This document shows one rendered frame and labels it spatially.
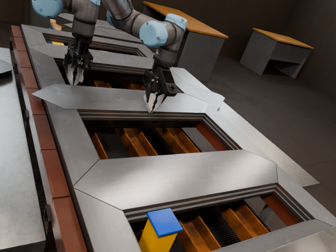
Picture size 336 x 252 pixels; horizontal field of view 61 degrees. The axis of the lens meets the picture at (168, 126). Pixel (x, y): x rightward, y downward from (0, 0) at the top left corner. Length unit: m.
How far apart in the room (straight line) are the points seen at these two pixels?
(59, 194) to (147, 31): 0.51
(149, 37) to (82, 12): 0.26
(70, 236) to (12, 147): 0.52
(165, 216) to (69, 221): 0.20
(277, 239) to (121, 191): 0.41
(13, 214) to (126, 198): 0.32
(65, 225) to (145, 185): 0.22
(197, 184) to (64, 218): 0.37
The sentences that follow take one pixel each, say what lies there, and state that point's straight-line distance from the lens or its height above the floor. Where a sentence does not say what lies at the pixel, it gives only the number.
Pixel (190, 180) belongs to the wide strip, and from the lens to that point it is 0.84.
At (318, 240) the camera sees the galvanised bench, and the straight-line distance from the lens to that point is 0.55.
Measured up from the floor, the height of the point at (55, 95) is 0.85.
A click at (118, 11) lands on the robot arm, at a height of 1.19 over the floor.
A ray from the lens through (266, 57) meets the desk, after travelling 6.31.
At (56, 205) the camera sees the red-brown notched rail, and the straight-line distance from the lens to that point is 0.71.
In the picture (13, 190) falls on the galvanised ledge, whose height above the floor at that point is 0.68.
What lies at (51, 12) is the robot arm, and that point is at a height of 1.14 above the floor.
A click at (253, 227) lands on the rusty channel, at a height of 0.69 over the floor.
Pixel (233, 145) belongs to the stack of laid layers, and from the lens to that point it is 1.15.
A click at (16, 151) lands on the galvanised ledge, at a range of 1.08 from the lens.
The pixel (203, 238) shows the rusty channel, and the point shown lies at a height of 0.69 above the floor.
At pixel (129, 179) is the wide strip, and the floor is 0.85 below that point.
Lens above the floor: 1.34
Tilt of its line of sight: 28 degrees down
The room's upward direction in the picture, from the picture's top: 20 degrees clockwise
